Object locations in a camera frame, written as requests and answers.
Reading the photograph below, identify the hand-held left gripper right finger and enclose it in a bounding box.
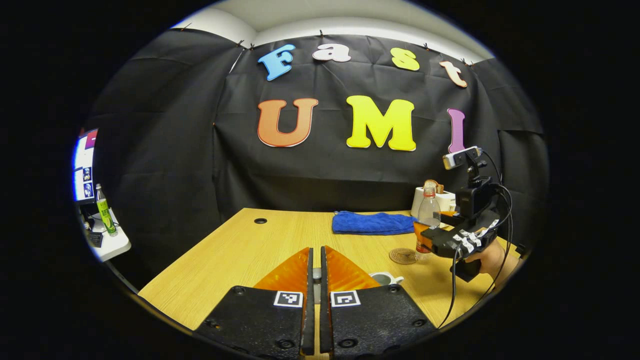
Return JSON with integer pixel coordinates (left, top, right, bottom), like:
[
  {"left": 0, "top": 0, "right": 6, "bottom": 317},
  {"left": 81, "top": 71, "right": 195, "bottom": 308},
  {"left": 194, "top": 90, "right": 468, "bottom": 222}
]
[{"left": 320, "top": 245, "right": 437, "bottom": 360}]

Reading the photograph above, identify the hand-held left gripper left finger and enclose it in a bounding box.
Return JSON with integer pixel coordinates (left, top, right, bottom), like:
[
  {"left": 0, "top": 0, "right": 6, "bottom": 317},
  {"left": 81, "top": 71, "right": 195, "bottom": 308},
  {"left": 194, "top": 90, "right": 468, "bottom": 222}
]
[{"left": 194, "top": 247, "right": 316, "bottom": 358}]

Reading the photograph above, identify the clear plastic water bottle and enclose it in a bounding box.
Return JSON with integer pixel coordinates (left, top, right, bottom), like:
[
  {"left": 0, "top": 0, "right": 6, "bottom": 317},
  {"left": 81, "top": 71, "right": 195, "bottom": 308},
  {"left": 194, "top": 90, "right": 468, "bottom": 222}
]
[{"left": 415, "top": 181, "right": 442, "bottom": 261}]

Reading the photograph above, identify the round brown coaster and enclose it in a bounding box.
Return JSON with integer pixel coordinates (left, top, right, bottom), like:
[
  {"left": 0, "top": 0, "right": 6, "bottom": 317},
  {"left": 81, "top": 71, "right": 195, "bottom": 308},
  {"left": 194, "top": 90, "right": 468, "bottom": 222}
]
[{"left": 389, "top": 248, "right": 418, "bottom": 265}]

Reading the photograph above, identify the white ceramic teacup with spout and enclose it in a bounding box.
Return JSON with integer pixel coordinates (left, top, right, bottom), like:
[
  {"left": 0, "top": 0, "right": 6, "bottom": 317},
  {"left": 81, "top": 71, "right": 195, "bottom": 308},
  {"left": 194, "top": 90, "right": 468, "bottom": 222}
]
[{"left": 369, "top": 271, "right": 405, "bottom": 287}]

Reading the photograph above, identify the green drink bottle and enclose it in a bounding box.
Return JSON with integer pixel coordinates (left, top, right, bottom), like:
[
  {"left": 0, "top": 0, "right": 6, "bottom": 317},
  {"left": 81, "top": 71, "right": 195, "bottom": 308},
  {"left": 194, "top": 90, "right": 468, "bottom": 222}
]
[{"left": 95, "top": 183, "right": 118, "bottom": 237}]

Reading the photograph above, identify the white toaster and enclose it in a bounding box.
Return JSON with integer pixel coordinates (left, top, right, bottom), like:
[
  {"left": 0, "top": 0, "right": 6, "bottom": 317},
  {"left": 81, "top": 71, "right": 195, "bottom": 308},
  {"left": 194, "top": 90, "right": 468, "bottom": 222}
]
[{"left": 411, "top": 186, "right": 457, "bottom": 218}]

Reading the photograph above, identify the blue folded towel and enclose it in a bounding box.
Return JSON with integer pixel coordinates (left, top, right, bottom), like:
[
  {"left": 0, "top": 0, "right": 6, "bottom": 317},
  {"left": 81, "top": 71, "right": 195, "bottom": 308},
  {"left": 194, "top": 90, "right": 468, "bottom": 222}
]
[{"left": 331, "top": 210, "right": 418, "bottom": 236}]

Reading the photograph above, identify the white side table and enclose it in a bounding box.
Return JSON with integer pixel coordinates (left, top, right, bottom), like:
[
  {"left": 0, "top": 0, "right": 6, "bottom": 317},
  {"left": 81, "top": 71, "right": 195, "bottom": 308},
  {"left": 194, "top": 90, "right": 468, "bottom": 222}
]
[{"left": 82, "top": 210, "right": 132, "bottom": 262}]

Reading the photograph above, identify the black backdrop cloth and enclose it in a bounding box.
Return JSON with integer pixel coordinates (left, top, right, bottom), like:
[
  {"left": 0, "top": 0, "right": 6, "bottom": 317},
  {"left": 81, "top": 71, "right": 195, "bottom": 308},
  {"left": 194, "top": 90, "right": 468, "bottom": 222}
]
[{"left": 92, "top": 27, "right": 550, "bottom": 261}]

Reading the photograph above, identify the computer monitor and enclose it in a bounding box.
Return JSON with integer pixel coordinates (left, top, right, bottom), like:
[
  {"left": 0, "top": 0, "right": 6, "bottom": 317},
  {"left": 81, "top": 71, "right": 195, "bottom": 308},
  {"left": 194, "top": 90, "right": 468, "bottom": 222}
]
[{"left": 73, "top": 129, "right": 99, "bottom": 203}]

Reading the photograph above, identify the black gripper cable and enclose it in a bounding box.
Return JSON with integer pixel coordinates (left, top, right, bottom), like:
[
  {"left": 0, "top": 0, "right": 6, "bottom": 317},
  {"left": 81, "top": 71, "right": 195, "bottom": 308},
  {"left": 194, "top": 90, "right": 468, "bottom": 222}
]
[{"left": 437, "top": 149, "right": 516, "bottom": 330}]

